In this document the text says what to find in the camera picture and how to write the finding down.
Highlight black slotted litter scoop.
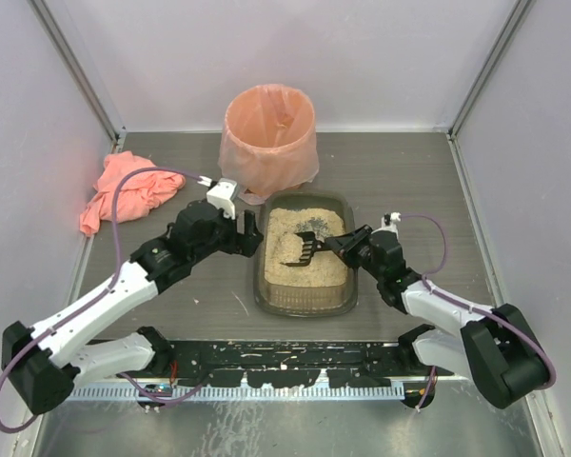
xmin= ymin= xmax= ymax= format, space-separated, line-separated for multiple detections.
xmin=284 ymin=231 xmax=329 ymax=268

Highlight dark green litter box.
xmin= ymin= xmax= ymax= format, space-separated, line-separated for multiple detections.
xmin=254 ymin=189 xmax=358 ymax=317

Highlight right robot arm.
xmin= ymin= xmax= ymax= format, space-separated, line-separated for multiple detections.
xmin=325 ymin=226 xmax=556 ymax=409

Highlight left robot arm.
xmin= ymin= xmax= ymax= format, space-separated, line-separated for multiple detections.
xmin=2 ymin=200 xmax=263 ymax=415

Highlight beige cat litter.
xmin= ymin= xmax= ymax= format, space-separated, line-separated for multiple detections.
xmin=265 ymin=208 xmax=348 ymax=288

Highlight crumpled pink cloth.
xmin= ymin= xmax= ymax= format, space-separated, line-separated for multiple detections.
xmin=79 ymin=150 xmax=186 ymax=236

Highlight bin with orange liner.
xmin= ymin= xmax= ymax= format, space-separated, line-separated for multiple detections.
xmin=218 ymin=84 xmax=320 ymax=206

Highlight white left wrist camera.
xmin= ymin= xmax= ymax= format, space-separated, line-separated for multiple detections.
xmin=206 ymin=178 xmax=240 ymax=220

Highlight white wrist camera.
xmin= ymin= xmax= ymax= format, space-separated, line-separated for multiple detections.
xmin=377 ymin=212 xmax=402 ymax=234
xmin=206 ymin=178 xmax=240 ymax=220

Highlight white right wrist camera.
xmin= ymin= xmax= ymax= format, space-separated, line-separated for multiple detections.
xmin=377 ymin=212 xmax=402 ymax=234

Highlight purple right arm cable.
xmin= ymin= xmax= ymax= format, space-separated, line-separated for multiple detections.
xmin=397 ymin=212 xmax=558 ymax=389

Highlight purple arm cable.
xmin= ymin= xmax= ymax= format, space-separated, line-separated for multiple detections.
xmin=0 ymin=167 xmax=213 ymax=433
xmin=397 ymin=212 xmax=558 ymax=389

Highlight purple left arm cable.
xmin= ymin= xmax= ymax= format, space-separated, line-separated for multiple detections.
xmin=0 ymin=167 xmax=213 ymax=433

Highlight left aluminium frame post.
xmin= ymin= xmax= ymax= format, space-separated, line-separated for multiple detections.
xmin=28 ymin=0 xmax=123 ymax=145

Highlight aluminium frame post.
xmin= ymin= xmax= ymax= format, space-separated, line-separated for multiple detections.
xmin=28 ymin=0 xmax=123 ymax=145
xmin=448 ymin=0 xmax=535 ymax=139

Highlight white slotted cable duct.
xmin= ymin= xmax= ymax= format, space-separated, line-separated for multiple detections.
xmin=68 ymin=382 xmax=405 ymax=402

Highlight right aluminium frame post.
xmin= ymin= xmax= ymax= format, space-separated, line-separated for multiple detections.
xmin=448 ymin=0 xmax=535 ymax=139

